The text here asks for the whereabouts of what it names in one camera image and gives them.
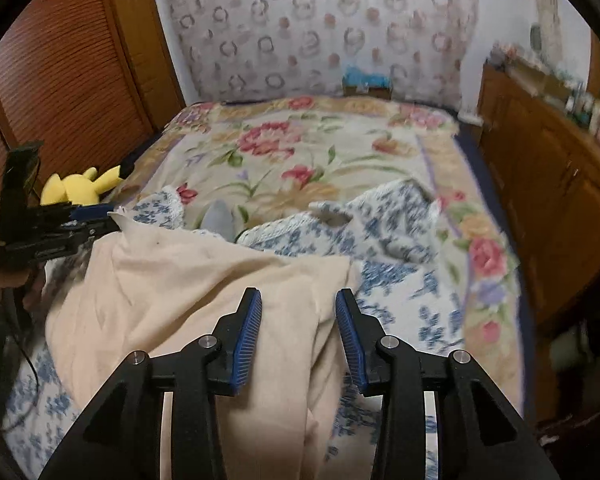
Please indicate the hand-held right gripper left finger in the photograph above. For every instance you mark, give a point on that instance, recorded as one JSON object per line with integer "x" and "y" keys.
{"x": 247, "y": 340}

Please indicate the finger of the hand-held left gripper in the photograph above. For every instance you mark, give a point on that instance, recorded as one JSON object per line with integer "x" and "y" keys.
{"x": 92, "y": 212}

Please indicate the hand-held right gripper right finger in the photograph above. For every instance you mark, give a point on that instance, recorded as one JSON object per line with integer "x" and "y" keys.
{"x": 351, "y": 340}

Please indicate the peach printed t-shirt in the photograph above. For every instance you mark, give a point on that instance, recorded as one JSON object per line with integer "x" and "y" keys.
{"x": 180, "y": 280}

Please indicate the person's left hand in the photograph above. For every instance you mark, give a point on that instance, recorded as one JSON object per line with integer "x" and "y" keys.
{"x": 30, "y": 290}

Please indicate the yellow plush toy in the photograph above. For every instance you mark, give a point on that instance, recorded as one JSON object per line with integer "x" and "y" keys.
{"x": 75, "y": 187}

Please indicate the blue floral bedspread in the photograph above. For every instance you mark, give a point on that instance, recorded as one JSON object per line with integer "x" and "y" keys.
{"x": 395, "y": 240}

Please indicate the grey cloth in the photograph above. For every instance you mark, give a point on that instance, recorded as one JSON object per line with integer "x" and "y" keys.
{"x": 217, "y": 220}

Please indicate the wooden louvred wardrobe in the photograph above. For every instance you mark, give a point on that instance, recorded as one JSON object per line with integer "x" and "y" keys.
{"x": 70, "y": 75}

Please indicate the pink flower blanket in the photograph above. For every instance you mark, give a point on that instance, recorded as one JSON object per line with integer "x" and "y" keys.
{"x": 300, "y": 160}

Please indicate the dark blue bed mattress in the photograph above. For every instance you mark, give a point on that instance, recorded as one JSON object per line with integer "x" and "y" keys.
{"x": 485, "y": 175}

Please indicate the wooden cabinet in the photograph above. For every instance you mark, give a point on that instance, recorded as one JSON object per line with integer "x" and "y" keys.
{"x": 545, "y": 170}

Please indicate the circle print curtain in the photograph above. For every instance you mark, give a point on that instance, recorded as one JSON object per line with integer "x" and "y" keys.
{"x": 330, "y": 20}

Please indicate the beige corner curtain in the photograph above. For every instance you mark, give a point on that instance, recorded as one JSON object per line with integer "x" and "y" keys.
{"x": 547, "y": 0}

